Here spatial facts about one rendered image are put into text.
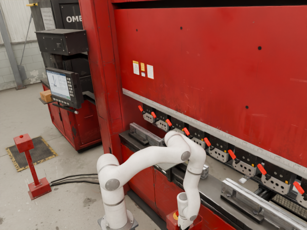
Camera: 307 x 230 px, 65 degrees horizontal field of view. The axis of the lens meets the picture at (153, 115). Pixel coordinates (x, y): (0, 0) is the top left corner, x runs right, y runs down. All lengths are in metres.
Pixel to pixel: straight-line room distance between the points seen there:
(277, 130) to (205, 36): 0.67
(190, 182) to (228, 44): 0.81
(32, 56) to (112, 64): 6.08
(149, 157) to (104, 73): 1.30
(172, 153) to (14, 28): 7.36
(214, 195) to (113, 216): 0.78
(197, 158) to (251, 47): 0.65
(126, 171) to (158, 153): 0.19
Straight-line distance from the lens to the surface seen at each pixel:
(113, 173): 1.22
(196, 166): 1.43
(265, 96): 1.39
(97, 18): 2.32
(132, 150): 2.52
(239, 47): 1.42
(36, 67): 8.42
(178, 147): 1.25
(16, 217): 3.39
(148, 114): 2.22
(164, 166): 1.91
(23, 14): 8.26
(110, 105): 2.50
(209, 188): 1.93
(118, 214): 1.44
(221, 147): 1.70
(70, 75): 2.38
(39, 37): 2.73
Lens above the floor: 2.16
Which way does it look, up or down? 25 degrees down
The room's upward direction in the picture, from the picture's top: 3 degrees counter-clockwise
